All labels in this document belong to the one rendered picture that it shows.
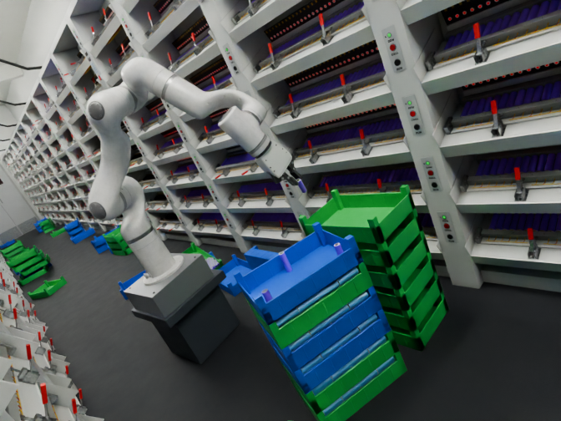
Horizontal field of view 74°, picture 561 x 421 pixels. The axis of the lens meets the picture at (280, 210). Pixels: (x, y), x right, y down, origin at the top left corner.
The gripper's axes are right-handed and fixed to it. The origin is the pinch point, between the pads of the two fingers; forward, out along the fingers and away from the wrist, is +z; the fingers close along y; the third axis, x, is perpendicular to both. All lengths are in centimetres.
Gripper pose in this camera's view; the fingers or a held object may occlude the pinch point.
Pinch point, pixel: (294, 178)
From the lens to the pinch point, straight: 129.3
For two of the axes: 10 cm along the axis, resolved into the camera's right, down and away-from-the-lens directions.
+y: -4.8, 8.0, -3.5
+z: 7.0, 5.9, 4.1
